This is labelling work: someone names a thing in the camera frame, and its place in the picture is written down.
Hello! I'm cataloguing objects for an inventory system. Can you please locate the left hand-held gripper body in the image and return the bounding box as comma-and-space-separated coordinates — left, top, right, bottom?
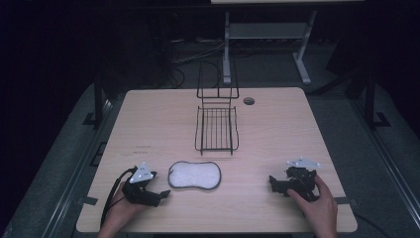
121, 161, 162, 208

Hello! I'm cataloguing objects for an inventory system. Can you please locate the black wire rack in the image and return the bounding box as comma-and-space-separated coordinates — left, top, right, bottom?
193, 57, 241, 157

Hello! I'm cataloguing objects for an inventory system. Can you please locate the white metal stand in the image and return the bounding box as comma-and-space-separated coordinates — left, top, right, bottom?
222, 9, 319, 86

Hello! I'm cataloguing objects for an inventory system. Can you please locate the person's right hand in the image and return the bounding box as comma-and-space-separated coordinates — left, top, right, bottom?
286, 174, 339, 233

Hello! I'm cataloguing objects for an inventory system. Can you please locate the black upright post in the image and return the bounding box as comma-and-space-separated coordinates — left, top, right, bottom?
93, 73, 104, 128

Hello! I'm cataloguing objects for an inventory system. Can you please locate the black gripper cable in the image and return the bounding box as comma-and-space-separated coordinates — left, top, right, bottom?
99, 167, 138, 230

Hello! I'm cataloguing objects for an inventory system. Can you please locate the thin black cable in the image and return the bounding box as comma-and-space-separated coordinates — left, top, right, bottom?
352, 211, 395, 238

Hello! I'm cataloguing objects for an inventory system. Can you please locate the bundle of floor cables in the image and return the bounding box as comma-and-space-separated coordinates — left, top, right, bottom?
166, 37, 226, 89

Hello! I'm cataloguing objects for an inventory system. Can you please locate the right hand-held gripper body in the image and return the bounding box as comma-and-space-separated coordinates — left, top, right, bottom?
279, 156, 323, 203

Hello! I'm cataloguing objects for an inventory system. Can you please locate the white sponge pad dark rim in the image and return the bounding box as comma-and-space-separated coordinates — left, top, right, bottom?
166, 160, 223, 191

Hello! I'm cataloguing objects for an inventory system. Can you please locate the person's left hand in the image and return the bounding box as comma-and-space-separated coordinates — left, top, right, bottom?
104, 181, 151, 232

